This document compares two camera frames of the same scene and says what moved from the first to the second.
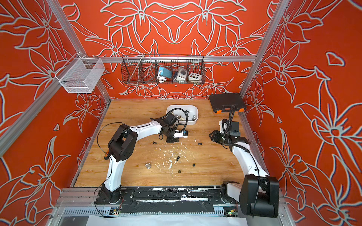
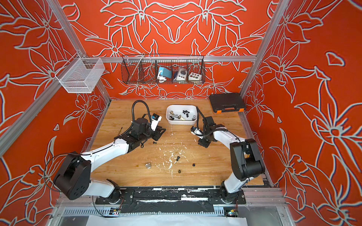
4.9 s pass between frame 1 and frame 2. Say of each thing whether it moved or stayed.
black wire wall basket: stayed
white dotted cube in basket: stayed
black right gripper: moved
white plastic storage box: stayed
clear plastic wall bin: stayed
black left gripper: moved
